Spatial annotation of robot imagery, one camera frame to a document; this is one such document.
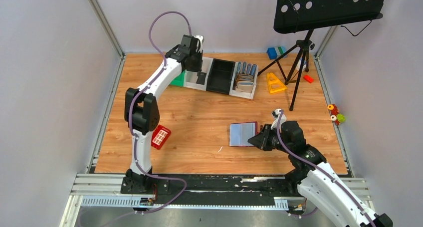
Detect red leather card holder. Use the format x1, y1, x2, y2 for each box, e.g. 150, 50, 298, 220
229, 122, 257, 147

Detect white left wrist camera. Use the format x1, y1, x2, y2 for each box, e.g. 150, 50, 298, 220
194, 35, 204, 53

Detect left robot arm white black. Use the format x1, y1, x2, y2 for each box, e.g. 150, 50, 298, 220
122, 35, 204, 194

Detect green plastic bin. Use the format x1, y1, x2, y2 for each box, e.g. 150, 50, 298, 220
170, 71, 186, 87

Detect colourful toy car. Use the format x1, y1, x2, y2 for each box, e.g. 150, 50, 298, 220
327, 104, 346, 126

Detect small red block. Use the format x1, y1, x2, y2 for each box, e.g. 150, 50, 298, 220
303, 75, 314, 84

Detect black music stand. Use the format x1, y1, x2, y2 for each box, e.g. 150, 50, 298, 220
270, 0, 384, 111

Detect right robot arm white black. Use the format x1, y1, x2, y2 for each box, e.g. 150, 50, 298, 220
248, 121, 393, 227

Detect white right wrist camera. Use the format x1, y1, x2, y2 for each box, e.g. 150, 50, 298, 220
271, 108, 287, 129

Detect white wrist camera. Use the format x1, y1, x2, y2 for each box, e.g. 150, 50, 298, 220
271, 108, 287, 129
194, 35, 204, 53

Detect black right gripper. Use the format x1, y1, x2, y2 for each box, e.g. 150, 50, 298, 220
248, 124, 292, 154

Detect black plastic bin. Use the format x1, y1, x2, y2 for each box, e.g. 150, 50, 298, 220
206, 58, 235, 95

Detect yellow triangular toy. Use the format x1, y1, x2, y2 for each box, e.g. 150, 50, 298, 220
266, 72, 287, 94

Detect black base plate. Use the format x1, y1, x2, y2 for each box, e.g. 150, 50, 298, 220
120, 174, 300, 197

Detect blue green block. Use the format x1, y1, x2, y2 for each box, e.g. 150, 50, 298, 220
266, 46, 287, 60

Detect white bin with tools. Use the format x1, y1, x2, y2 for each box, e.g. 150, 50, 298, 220
229, 61, 258, 100

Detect red plastic tray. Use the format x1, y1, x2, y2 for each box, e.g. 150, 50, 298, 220
151, 125, 172, 150

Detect white plastic bin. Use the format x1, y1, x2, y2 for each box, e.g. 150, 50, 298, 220
184, 57, 213, 91

